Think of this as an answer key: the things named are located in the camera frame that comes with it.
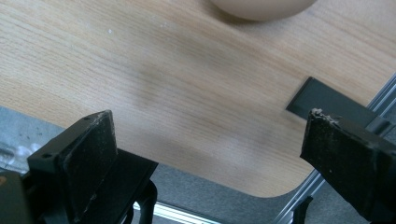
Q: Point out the aluminium frame rail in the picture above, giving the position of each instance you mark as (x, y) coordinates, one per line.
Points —
(336, 155)

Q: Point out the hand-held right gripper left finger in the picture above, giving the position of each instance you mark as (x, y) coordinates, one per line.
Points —
(84, 161)

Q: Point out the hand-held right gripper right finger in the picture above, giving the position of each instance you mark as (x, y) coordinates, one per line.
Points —
(351, 165)

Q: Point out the beige round bowl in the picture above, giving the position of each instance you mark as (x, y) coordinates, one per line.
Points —
(264, 8)

